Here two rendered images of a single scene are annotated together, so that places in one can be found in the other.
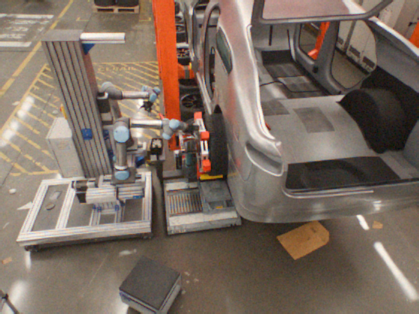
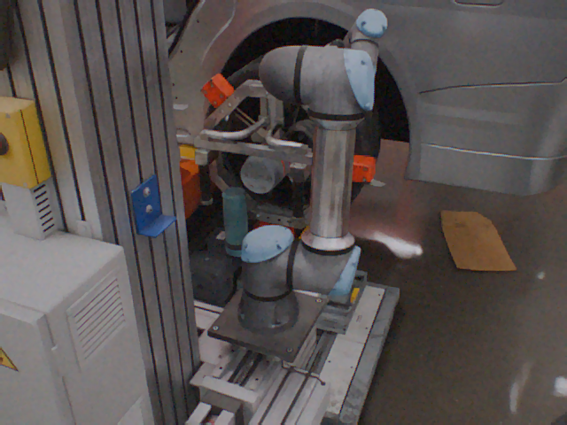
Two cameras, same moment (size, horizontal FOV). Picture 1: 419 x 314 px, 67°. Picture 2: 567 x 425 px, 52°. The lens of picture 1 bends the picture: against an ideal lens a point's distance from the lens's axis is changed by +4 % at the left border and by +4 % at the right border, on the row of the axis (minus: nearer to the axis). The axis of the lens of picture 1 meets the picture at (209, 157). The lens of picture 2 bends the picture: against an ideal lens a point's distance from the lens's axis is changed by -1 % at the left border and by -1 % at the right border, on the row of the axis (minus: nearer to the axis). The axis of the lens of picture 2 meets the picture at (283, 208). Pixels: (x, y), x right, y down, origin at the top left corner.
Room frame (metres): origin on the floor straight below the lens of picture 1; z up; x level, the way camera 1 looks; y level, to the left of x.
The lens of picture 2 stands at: (1.52, 1.75, 1.76)
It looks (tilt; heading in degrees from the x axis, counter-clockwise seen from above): 30 degrees down; 302
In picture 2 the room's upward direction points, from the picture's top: 1 degrees counter-clockwise
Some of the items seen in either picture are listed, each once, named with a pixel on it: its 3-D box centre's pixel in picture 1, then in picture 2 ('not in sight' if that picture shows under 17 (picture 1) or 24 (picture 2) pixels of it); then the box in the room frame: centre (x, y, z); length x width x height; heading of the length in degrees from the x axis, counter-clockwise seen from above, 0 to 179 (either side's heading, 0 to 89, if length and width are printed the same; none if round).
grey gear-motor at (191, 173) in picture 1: (199, 170); (223, 270); (2.84, 0.12, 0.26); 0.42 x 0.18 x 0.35; 101
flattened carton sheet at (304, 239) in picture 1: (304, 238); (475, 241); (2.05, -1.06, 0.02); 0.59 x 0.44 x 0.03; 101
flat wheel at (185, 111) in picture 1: (197, 108); not in sight; (4.15, 0.21, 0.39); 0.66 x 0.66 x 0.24
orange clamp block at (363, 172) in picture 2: (206, 165); (360, 168); (2.28, 0.03, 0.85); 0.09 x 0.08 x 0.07; 11
